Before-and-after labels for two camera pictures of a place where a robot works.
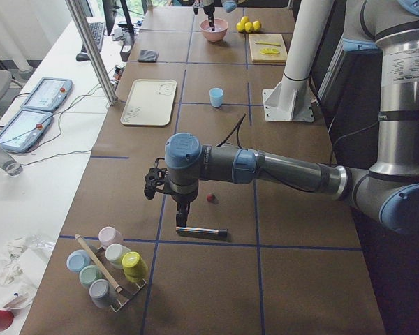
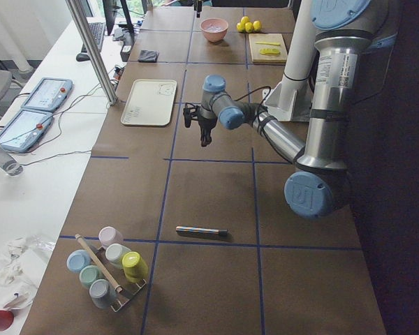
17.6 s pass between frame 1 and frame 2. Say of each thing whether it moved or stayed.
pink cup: stayed
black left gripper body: moved
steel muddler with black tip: stayed
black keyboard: stayed
